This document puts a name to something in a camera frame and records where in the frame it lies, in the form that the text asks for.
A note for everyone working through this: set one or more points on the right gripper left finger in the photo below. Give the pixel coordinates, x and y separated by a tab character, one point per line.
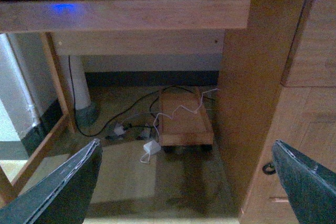
64	195

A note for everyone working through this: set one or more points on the wooden desk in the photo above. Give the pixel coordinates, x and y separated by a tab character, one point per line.
263	95

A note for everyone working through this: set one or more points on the black ring drawer handle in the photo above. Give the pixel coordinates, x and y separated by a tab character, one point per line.
269	168

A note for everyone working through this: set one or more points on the white pipe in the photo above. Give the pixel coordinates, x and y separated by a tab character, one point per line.
74	73

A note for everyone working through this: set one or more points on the white plug on power strip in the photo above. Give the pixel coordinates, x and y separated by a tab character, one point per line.
119	129

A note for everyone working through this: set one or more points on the white power adapter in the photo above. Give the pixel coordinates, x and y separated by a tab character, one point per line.
152	147

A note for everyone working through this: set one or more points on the wooden keyboard drawer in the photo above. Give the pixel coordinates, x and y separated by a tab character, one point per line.
108	15

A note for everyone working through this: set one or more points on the wooden rolling stand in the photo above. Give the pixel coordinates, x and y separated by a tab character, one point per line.
183	121

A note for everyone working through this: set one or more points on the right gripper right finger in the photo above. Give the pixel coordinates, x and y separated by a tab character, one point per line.
310	186

